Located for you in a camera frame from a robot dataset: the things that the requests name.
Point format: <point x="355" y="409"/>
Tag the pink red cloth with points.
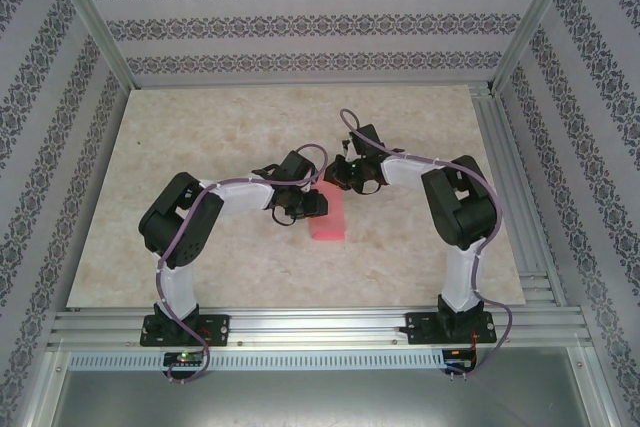
<point x="330" y="227"/>

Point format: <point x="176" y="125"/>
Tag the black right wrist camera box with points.
<point x="367" y="139"/>

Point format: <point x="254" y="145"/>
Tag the aluminium mounting rail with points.
<point x="320" y="324"/>

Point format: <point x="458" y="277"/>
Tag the aluminium side rails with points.
<point x="500" y="147"/>

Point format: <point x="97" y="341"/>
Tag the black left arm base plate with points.
<point x="215" y="329"/>

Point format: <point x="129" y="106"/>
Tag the aluminium frame post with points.
<point x="95" y="22"/>
<point x="537" y="22"/>

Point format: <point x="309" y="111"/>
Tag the grey metal sheet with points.
<point x="320" y="397"/>

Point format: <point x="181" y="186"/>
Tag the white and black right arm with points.
<point x="400" y="172"/>

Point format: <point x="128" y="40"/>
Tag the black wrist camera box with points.
<point x="295" y="164"/>
<point x="367" y="139"/>

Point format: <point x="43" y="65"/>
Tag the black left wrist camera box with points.
<point x="295" y="164"/>

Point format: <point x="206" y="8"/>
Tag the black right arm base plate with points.
<point x="425" y="327"/>

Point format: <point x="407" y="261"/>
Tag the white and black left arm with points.
<point x="240" y="197"/>

